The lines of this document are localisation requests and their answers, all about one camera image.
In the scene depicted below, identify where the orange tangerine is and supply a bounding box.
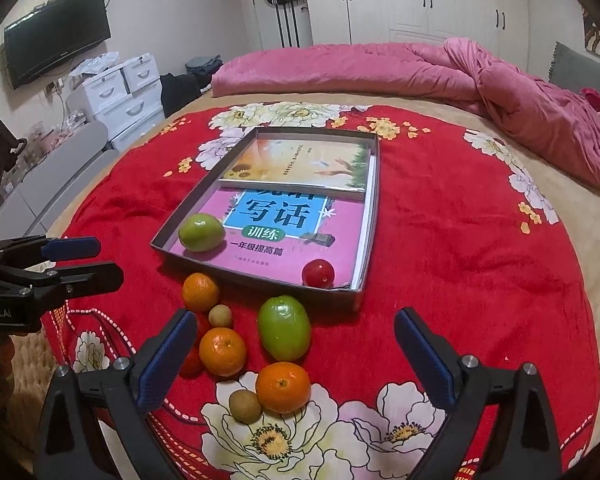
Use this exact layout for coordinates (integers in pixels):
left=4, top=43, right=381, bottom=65
left=255, top=361, right=312, bottom=414
left=198, top=327, right=248, bottom=377
left=181, top=272, right=220, bottom=313

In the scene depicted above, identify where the grey cardboard box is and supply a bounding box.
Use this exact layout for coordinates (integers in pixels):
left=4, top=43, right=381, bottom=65
left=150, top=127, right=382, bottom=311

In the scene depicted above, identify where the white plastic bag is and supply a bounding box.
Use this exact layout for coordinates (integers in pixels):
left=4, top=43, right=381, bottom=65
left=70, top=52, right=123, bottom=78

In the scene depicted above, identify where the small white drawer box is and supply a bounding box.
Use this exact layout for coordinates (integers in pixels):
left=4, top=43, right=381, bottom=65
left=122, top=53, right=161, bottom=93
left=82, top=67, right=131, bottom=111

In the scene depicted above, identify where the white wardrobe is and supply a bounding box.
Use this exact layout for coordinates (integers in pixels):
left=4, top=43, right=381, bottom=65
left=300, top=0, right=586, bottom=81

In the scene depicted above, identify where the green mango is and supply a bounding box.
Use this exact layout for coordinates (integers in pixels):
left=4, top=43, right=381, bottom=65
left=178, top=213, right=227, bottom=253
left=257, top=295, right=312, bottom=362

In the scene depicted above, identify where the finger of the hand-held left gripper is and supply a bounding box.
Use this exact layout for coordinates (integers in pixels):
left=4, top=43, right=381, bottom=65
left=0, top=261, right=125, bottom=311
left=0, top=237, right=101, bottom=271

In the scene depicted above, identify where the grey pillow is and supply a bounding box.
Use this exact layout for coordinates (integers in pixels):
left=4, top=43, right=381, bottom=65
left=550, top=42, right=600, bottom=111

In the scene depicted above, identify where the small tan longan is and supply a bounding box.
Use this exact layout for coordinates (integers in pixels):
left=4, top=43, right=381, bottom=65
left=208, top=304, right=233, bottom=329

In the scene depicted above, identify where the large white drawer cabinet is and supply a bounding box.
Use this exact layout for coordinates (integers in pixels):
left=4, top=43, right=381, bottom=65
left=95, top=91, right=166, bottom=152

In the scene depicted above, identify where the pink duvet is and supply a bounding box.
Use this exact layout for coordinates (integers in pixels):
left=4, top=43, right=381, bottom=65
left=211, top=37, right=600, bottom=191

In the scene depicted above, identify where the pink and blue book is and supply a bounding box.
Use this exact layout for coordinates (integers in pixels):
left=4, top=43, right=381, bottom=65
left=182, top=186, right=366, bottom=286

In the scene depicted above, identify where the dark grey basket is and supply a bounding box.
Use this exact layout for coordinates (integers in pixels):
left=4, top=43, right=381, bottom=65
left=185, top=57, right=224, bottom=79

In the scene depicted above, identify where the yellow book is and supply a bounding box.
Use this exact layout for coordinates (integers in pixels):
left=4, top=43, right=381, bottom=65
left=219, top=138, right=372, bottom=196

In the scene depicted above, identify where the brown kiwi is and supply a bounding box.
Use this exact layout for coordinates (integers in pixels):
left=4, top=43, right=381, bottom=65
left=228, top=389, right=263, bottom=424

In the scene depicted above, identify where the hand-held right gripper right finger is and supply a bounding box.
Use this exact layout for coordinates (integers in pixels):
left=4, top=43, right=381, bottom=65
left=394, top=307, right=563, bottom=480

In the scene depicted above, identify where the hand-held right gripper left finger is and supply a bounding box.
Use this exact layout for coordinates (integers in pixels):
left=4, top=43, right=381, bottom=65
left=32, top=308, right=198, bottom=480

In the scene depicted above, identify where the red floral blanket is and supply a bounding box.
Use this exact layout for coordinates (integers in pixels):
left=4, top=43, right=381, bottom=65
left=45, top=102, right=600, bottom=480

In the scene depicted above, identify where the black wall television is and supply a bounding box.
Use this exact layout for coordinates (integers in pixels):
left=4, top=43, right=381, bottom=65
left=3, top=0, right=112, bottom=91

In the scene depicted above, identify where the red tomato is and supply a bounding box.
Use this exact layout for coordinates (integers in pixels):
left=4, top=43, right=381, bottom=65
left=179, top=345, right=206, bottom=378
left=301, top=258, right=336, bottom=289

